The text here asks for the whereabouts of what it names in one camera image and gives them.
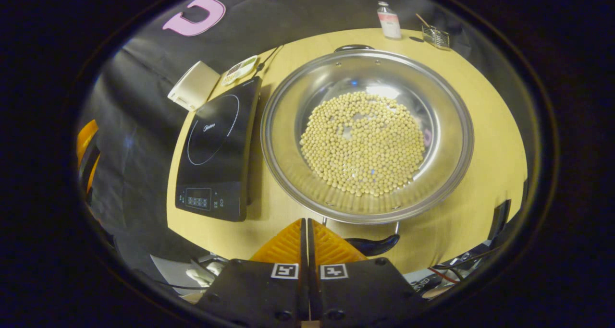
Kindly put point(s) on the white divided bean dish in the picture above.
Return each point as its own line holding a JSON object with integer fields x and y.
{"x": 239, "y": 70}

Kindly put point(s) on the white bottle with pink label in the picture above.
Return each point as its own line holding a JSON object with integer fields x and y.
{"x": 389, "y": 23}

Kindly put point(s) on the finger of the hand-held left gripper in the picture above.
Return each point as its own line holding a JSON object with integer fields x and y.
{"x": 89, "y": 145}

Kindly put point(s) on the black induction cooktop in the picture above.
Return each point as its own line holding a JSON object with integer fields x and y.
{"x": 216, "y": 140}

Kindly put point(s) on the clear glass holder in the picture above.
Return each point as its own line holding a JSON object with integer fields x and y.
{"x": 436, "y": 37}

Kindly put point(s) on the stainless steel pot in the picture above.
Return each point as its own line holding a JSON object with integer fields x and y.
{"x": 288, "y": 126}

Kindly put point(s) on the white toaster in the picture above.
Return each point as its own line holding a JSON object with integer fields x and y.
{"x": 194, "y": 85}

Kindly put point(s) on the pile of yellow soybeans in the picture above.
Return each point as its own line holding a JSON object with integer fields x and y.
{"x": 362, "y": 145}

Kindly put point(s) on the wooden stick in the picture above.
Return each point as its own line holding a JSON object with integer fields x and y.
{"x": 423, "y": 20}

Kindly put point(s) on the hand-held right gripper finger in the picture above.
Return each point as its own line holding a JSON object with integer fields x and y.
{"x": 311, "y": 251}
{"x": 304, "y": 251}

